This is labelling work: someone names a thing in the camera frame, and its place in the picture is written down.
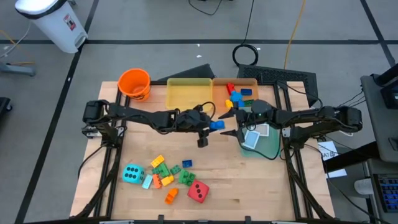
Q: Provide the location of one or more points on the dark green toy block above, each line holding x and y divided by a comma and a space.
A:
248, 103

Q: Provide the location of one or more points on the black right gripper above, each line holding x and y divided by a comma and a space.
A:
253, 116

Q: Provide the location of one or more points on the white paper sheet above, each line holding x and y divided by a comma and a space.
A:
337, 173

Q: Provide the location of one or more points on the black desk leg bar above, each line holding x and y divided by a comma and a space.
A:
351, 157

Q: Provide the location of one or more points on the red toy block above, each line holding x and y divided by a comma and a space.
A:
230, 88

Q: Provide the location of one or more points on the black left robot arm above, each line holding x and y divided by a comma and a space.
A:
146, 118

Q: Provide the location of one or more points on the black flat floor panel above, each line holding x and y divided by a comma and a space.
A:
196, 74

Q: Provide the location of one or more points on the blue bordered card deck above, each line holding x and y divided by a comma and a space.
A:
251, 139

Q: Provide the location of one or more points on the grey desk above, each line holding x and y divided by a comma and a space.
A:
377, 130

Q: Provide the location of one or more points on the black keyboard blue keys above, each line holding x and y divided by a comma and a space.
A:
388, 193

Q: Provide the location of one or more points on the black desk equipment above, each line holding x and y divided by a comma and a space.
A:
390, 96

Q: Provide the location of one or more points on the turquoise foam die black dots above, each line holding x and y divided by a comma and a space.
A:
129, 179

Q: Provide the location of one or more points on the long green toy block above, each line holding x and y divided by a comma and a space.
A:
164, 170

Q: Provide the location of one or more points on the bright blue toy block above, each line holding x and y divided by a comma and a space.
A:
219, 125

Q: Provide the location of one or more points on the small dark blue toy block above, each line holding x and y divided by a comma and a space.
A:
187, 163

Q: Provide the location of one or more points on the black floor object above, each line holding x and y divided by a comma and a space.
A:
4, 105

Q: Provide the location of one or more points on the blue block with round stud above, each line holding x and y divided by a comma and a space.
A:
237, 97

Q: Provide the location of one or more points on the red foam die black dots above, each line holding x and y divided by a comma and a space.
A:
193, 196

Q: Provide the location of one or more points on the small green toy block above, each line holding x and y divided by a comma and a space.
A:
175, 170

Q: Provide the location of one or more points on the orange jack-o'-lantern bucket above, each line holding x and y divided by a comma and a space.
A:
129, 84

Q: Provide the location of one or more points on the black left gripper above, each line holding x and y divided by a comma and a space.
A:
189, 119

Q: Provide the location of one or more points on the large green toy block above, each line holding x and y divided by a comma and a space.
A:
186, 178

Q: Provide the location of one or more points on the light blue toy block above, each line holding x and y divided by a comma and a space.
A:
147, 182

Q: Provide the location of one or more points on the black table frame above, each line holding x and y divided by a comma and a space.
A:
158, 83

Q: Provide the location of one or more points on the teal translucent plastic tray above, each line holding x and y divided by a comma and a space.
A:
270, 146

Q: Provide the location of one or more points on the black perforated floor panel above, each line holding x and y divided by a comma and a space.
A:
280, 74

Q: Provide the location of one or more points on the white trash can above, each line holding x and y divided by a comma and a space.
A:
53, 28

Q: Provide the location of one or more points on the orange toy block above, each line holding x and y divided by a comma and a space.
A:
157, 182
171, 196

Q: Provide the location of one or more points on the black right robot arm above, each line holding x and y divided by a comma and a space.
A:
311, 116

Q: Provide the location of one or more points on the white printed paper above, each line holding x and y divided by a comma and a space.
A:
325, 147

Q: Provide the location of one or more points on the grey patterned card deck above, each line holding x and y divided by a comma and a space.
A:
263, 130

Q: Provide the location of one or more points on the grey floor stand base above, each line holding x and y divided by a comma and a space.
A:
18, 69

